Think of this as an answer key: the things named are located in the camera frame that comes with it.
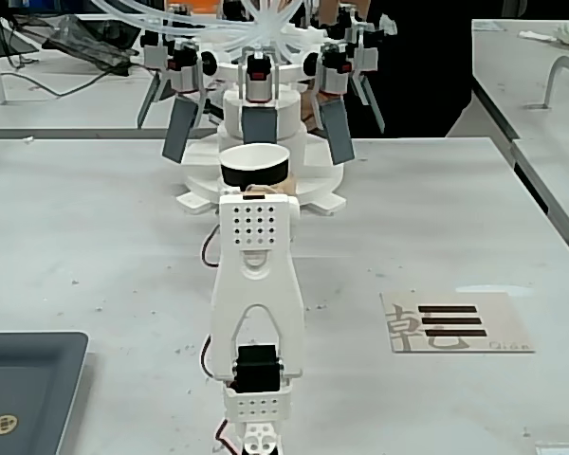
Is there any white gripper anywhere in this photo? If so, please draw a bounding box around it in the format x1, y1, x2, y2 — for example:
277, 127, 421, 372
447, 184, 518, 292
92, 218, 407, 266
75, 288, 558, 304
243, 172, 299, 197

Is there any black paper cup white inside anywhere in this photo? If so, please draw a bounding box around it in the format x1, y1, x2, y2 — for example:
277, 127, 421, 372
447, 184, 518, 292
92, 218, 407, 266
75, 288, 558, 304
218, 143, 291, 191

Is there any solenoid valve with grey paddle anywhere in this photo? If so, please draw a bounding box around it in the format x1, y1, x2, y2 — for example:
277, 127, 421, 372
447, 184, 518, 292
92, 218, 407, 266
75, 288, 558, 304
162, 41, 204, 166
349, 18, 386, 135
136, 43, 171, 130
238, 50, 282, 144
315, 43, 357, 166

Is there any white round valve machine stand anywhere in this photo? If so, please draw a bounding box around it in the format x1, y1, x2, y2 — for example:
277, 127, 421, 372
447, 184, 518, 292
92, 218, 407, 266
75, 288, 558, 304
174, 60, 348, 216

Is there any clear plastic tube bundle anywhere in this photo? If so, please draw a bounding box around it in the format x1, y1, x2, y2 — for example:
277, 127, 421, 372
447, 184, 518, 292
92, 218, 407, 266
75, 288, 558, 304
93, 0, 324, 54

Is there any card with trigram and character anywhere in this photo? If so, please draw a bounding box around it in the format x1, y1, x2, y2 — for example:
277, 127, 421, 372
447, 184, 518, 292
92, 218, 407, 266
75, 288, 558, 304
379, 291, 537, 355

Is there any black plastic bag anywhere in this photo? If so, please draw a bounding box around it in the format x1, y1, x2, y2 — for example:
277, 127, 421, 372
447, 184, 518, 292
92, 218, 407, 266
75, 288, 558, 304
41, 12, 135, 78

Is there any dark laptop screen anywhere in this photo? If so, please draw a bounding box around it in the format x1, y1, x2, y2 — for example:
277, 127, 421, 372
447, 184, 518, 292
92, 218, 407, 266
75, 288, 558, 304
0, 9, 45, 59

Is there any grey plastic tray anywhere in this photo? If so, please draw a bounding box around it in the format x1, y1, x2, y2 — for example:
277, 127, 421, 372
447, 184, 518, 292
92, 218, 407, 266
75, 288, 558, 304
0, 331, 90, 455

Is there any red black arm cable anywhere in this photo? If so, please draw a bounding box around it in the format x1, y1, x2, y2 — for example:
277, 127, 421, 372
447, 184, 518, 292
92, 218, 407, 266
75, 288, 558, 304
214, 418, 242, 455
200, 334, 215, 381
200, 223, 220, 269

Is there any thin black desk cable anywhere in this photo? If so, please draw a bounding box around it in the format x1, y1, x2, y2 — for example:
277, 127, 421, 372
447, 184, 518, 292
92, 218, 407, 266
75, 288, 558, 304
0, 18, 105, 96

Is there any grey curved bracket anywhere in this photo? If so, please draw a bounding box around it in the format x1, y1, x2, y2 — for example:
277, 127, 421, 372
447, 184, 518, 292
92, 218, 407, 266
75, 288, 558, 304
534, 54, 569, 111

